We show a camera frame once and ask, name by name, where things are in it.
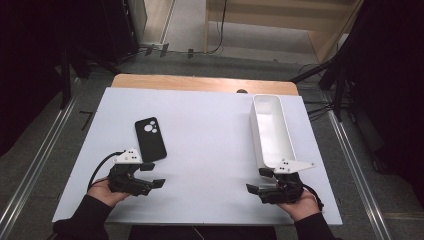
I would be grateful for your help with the black curtain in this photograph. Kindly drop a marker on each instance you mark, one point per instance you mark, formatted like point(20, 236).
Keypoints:
point(23, 66)
point(393, 83)

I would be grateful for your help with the black phone case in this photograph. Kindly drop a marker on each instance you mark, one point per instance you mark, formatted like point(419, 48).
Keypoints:
point(151, 143)

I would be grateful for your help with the dark round table grommet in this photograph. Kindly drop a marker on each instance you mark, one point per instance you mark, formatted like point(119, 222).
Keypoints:
point(242, 91)

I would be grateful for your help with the black metal stand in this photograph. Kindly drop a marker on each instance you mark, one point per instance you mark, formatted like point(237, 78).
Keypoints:
point(66, 80)
point(339, 90)

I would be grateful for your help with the person's right hand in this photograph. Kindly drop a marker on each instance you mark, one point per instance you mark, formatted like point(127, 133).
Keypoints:
point(303, 208)

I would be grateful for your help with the wooden shelf unit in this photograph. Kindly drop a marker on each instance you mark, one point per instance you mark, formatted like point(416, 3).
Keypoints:
point(266, 20)

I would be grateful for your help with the wooden table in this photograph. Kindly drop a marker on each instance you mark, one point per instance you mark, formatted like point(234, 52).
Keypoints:
point(200, 83)

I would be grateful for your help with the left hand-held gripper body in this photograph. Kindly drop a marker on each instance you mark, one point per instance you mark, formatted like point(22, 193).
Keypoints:
point(123, 180)

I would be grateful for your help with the aluminium floor rail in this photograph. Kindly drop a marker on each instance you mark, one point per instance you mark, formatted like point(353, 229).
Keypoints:
point(36, 160)
point(360, 176)

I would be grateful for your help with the white plastic bin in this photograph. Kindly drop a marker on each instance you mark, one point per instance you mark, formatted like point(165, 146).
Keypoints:
point(273, 133)

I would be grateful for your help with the grey cabinet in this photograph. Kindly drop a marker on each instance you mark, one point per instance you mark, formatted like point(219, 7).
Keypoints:
point(138, 16)

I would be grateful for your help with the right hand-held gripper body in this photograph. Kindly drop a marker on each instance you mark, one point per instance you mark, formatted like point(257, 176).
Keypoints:
point(285, 193)

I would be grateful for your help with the person's left hand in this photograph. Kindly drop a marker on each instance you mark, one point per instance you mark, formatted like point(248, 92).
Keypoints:
point(101, 193)

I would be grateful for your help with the black cabinet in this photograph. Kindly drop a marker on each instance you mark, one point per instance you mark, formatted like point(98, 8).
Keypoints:
point(116, 30)

